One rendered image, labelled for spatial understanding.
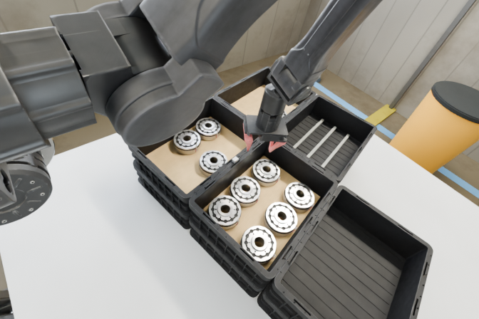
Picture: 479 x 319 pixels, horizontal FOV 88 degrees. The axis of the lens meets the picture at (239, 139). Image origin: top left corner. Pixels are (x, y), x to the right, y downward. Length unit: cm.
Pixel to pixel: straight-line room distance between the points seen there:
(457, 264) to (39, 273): 142
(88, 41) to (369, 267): 88
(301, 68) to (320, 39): 6
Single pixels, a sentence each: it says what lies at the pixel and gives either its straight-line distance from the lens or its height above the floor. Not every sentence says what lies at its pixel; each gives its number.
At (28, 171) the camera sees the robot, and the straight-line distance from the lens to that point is 55.
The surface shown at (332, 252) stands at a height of 83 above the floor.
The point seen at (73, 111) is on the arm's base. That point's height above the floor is 145.
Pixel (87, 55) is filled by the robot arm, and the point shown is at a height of 147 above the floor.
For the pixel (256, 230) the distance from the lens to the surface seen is 79.
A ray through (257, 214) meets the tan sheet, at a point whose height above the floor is 83.
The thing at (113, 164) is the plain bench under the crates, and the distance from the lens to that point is 113.
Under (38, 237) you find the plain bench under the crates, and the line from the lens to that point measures 106.
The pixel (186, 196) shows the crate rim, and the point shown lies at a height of 93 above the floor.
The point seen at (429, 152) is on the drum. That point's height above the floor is 37.
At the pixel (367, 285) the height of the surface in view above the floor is 83.
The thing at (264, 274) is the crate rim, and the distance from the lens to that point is 68.
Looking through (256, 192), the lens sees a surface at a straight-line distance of 84.
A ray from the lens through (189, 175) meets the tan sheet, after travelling 89.
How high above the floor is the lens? 157
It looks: 46 degrees down
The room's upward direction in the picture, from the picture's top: 12 degrees clockwise
